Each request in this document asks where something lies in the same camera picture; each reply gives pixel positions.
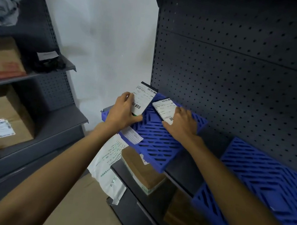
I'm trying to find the blue plastic grid mat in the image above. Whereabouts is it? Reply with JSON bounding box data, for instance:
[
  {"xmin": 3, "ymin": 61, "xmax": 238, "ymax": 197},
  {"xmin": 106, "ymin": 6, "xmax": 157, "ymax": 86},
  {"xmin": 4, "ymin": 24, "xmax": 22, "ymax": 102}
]
[
  {"xmin": 188, "ymin": 132, "xmax": 297, "ymax": 225},
  {"xmin": 94, "ymin": 85, "xmax": 212, "ymax": 179}
]

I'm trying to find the grey pegboard shelving unit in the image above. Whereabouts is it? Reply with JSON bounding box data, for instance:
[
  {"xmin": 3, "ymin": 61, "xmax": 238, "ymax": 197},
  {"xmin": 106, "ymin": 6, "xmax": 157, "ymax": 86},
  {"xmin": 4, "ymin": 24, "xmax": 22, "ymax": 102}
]
[
  {"xmin": 86, "ymin": 0, "xmax": 297, "ymax": 225},
  {"xmin": 0, "ymin": 0, "xmax": 105, "ymax": 225}
]

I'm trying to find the person's left forearm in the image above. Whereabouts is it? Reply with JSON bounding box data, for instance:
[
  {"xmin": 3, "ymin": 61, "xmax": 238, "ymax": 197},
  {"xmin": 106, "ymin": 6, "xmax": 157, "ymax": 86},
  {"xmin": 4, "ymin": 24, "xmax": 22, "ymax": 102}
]
[{"xmin": 0, "ymin": 108, "xmax": 121, "ymax": 225}]

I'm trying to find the cardboard box white label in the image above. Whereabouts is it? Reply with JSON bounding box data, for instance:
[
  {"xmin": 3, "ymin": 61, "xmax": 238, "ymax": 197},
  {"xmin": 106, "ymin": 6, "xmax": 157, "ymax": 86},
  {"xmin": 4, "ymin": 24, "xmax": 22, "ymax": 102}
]
[{"xmin": 0, "ymin": 83, "xmax": 42, "ymax": 157}]

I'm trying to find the person's right forearm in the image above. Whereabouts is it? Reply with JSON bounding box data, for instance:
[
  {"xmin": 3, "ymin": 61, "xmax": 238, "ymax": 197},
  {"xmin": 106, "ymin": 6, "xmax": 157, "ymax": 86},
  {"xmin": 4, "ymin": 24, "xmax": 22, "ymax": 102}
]
[{"xmin": 176, "ymin": 138, "xmax": 297, "ymax": 225}]

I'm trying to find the brown padded envelope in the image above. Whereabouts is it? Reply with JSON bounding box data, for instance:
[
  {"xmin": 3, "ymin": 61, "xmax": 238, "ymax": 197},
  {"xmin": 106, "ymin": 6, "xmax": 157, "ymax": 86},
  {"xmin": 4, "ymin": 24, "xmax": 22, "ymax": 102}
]
[{"xmin": 116, "ymin": 145, "xmax": 170, "ymax": 193}]

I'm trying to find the person's right hand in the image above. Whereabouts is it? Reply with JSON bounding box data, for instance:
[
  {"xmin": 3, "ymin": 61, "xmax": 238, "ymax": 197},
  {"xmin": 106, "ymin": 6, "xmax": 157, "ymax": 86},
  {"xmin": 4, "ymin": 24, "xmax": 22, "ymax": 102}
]
[{"xmin": 159, "ymin": 104, "xmax": 209, "ymax": 149}]

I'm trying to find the black bag package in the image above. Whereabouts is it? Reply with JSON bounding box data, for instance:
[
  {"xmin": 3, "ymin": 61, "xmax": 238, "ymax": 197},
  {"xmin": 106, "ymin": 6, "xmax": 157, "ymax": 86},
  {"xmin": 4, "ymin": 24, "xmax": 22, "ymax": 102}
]
[{"xmin": 23, "ymin": 47, "xmax": 69, "ymax": 76}]

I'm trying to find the white paper label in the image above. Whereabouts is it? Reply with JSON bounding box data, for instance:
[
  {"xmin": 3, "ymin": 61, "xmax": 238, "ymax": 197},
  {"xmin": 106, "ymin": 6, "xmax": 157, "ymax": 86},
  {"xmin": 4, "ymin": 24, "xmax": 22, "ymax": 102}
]
[{"xmin": 118, "ymin": 125, "xmax": 146, "ymax": 146}]

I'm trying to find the plain brown cardboard box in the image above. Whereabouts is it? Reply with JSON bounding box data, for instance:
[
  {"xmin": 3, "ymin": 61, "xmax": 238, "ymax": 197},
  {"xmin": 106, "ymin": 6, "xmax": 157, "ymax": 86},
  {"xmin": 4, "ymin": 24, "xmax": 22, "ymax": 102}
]
[{"xmin": 162, "ymin": 187, "xmax": 230, "ymax": 225}]

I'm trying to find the person's left hand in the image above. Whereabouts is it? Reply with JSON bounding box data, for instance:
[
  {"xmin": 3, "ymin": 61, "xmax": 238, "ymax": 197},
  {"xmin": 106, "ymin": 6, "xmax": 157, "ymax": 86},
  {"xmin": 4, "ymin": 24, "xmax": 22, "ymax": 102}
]
[{"xmin": 102, "ymin": 89, "xmax": 147, "ymax": 137}]

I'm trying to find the white poly mailer bag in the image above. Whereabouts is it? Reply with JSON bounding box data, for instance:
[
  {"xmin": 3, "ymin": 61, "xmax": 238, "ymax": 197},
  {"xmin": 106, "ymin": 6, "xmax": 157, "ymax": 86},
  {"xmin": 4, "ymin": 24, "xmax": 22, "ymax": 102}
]
[{"xmin": 83, "ymin": 130, "xmax": 134, "ymax": 207}]

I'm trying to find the pale green flat parcel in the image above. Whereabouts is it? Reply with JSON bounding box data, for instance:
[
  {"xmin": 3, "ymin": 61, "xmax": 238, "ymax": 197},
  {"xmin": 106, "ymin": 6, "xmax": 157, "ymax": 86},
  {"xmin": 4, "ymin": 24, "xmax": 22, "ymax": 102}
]
[{"xmin": 129, "ymin": 175, "xmax": 166, "ymax": 198}]

